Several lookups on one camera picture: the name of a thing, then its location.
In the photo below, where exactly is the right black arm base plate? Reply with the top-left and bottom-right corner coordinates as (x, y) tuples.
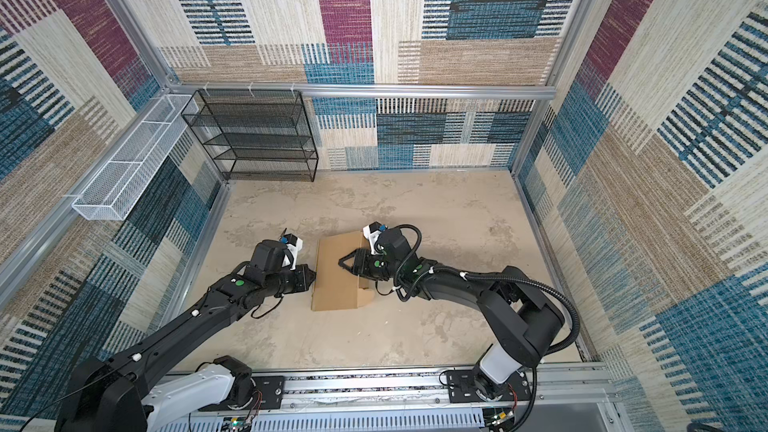
(438, 369), (532, 403)

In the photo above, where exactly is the aluminium front rail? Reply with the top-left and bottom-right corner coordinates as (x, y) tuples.
(156, 363), (632, 431)

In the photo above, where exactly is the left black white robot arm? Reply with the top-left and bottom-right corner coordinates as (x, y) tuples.
(55, 240), (316, 431)

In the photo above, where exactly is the white wire mesh basket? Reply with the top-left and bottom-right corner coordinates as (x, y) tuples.
(72, 94), (192, 221)

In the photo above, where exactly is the right black corrugated cable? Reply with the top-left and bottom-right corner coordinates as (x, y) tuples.
(461, 272), (581, 432)

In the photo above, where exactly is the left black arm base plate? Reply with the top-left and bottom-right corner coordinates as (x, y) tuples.
(199, 375), (286, 412)

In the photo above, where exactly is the brown cardboard box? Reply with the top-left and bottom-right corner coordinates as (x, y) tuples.
(311, 231), (375, 312)

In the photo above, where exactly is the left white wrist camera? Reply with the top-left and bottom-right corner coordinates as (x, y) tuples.
(279, 232), (303, 270)

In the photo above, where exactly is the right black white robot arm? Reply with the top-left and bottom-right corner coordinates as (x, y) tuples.
(338, 222), (581, 401)

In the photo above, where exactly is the black wire shelf rack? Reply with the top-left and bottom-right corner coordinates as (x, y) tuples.
(181, 89), (319, 182)

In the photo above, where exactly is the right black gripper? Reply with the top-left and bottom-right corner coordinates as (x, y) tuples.
(338, 249), (401, 280)

